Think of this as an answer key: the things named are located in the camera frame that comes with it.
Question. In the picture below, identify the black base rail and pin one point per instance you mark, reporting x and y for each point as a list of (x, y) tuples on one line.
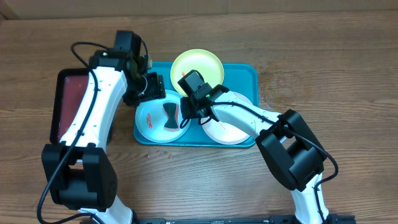
[(275, 219)]

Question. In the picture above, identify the black red-lined tray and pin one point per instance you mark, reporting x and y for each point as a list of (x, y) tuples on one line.
[(70, 90)]

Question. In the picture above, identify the teal plastic tray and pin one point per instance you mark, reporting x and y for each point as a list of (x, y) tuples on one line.
[(238, 77)]

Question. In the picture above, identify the light blue plate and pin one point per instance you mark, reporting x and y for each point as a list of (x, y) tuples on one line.
[(150, 119)]

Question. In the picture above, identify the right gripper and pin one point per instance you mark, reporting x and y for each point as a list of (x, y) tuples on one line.
[(188, 106)]

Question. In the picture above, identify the green plate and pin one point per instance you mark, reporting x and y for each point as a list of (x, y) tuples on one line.
[(203, 61)]

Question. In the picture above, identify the white plate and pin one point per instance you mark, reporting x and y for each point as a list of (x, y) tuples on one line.
[(223, 133)]

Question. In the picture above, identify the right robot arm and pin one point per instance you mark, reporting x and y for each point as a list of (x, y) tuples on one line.
[(291, 151)]

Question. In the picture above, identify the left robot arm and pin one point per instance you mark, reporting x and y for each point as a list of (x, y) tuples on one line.
[(78, 171)]

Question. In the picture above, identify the red sponge with dark scourer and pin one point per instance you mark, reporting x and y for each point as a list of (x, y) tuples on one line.
[(171, 111)]

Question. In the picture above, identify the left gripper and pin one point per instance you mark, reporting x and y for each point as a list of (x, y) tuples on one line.
[(157, 89)]

